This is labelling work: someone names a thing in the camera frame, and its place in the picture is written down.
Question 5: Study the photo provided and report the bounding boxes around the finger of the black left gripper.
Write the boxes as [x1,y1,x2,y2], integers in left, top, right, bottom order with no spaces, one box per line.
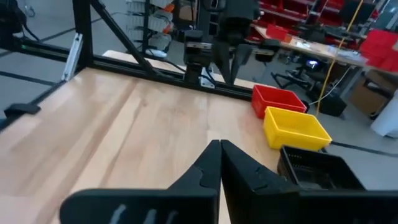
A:
[231,43,253,83]
[215,42,233,85]

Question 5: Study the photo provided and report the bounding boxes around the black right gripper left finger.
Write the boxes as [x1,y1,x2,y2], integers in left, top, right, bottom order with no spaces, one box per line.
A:
[60,139,222,224]

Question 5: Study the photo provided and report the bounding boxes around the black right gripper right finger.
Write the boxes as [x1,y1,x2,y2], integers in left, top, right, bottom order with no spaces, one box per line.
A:
[220,139,398,224]

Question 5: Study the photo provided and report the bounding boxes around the black plastic basket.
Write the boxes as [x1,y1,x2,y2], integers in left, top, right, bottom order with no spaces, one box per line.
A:
[277,145,366,191]

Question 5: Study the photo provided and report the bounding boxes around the red plastic basket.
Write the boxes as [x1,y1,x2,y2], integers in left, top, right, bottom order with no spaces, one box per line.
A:
[251,85,308,119]
[251,84,308,110]

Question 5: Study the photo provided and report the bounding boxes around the yellow plastic basket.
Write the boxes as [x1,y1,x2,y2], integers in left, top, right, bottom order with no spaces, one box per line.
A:
[263,108,333,151]
[264,106,333,142]

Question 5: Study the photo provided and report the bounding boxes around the shelf rack with bins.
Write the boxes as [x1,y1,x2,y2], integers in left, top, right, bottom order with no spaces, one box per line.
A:
[126,0,175,58]

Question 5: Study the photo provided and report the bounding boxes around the red bin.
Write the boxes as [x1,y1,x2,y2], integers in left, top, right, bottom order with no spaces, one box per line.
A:
[266,24,290,42]

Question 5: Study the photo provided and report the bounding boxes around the black office chair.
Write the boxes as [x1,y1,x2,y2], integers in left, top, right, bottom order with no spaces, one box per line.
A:
[254,39,317,91]

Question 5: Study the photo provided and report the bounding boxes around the wooden workbench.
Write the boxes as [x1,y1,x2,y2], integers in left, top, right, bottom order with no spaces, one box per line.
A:
[253,23,398,75]

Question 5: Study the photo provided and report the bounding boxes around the black floor box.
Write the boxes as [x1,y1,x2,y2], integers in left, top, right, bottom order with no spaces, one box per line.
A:
[317,93,348,118]

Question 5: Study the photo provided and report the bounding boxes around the large cardboard box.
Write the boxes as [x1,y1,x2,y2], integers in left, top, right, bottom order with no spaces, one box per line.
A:
[349,70,396,118]

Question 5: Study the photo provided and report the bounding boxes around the red storage bins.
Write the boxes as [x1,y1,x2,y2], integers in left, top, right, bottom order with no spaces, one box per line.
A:
[359,29,398,72]

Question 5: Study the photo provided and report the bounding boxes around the white cylindrical object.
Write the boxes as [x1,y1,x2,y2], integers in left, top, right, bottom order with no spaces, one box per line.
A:
[369,90,398,139]

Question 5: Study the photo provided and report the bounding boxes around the black clamp block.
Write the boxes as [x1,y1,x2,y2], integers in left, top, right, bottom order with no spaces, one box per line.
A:
[3,103,42,119]

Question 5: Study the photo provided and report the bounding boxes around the black bulky equipment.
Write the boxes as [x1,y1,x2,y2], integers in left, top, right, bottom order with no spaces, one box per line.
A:
[0,0,29,47]

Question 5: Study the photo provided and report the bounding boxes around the yellow drop cable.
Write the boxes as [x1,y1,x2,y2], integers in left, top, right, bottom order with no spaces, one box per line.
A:
[315,0,364,116]

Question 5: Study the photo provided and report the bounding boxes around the black aluminium table frame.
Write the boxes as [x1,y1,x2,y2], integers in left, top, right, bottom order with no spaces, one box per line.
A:
[0,0,254,131]

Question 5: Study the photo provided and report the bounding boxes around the silver corner bracket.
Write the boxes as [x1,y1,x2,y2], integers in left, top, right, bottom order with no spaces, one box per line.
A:
[62,32,83,82]

